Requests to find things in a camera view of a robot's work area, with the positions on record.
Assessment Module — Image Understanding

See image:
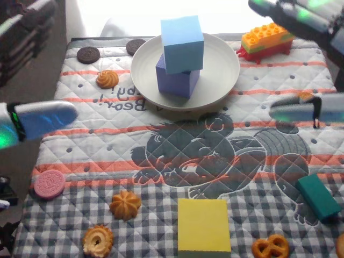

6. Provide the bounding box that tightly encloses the ring butter cookie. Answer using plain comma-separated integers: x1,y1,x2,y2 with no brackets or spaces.
82,225,114,257

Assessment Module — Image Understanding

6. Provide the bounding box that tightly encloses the golden rosette cookie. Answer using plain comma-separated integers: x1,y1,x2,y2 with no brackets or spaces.
109,191,142,221

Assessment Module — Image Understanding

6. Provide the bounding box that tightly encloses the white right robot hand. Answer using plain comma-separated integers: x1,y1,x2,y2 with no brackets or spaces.
248,0,344,128

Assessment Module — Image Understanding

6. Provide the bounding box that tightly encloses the purple cube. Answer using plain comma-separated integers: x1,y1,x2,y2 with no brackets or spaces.
155,53,201,99

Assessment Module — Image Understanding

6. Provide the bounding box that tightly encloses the toy brick wagon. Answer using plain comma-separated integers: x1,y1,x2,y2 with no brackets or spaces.
235,22,295,65

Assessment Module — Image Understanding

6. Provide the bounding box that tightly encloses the blue cube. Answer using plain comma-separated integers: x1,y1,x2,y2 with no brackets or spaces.
160,15,205,75

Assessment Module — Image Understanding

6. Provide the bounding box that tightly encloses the orange swirl cookie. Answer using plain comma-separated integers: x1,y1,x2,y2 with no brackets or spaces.
96,69,119,89

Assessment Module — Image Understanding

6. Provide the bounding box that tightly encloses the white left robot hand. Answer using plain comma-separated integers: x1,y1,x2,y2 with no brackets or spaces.
0,0,79,152

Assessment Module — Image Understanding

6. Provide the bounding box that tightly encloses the pretzel shaped cookie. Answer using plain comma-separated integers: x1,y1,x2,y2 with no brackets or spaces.
251,234,290,258

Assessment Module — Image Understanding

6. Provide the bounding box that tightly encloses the chocolate sandwich cookie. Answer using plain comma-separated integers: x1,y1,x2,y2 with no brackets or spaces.
126,39,147,57
76,47,101,65

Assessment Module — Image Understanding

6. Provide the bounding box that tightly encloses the yellow foam block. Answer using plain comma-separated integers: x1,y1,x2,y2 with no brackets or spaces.
177,199,232,258

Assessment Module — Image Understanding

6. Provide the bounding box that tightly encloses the grey quilt with bear print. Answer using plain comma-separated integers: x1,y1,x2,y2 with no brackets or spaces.
10,33,344,258

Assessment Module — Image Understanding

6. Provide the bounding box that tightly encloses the white round plate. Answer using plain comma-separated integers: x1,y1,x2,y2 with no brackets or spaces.
131,32,241,109

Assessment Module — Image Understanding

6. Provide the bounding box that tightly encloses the plain butter cookie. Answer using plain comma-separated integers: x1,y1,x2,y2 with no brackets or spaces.
335,233,344,258

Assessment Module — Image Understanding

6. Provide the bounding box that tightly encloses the pink sandwich cookie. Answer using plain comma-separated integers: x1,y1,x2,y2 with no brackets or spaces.
34,169,66,199

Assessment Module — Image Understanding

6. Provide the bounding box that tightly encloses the teal rectangular block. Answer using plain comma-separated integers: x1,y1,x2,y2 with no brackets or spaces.
295,174,342,223

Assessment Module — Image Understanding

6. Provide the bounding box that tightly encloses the dark curtain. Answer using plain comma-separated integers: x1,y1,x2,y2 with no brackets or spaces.
29,0,68,89

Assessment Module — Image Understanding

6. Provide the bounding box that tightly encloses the round brown biscuit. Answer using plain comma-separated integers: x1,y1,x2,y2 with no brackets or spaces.
297,92,315,102

